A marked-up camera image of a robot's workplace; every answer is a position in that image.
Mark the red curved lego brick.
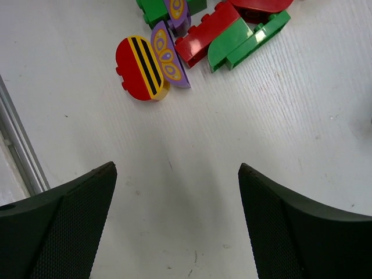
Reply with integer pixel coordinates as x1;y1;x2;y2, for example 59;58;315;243
229;0;294;24

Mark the purple butterfly wing lego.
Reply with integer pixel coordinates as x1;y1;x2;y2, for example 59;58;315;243
151;21;191;89

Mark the green curved lego brick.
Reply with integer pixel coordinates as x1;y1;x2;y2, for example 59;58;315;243
207;10;291;73

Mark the green purple butterfly lego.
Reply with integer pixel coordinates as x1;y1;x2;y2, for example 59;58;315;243
136;0;207;37

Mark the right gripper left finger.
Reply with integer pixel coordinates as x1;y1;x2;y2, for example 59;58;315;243
1;162;117;278

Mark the red long lego brick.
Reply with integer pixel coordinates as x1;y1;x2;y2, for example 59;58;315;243
175;1;240;68

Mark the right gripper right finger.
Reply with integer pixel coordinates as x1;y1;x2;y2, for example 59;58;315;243
238;164;371;278

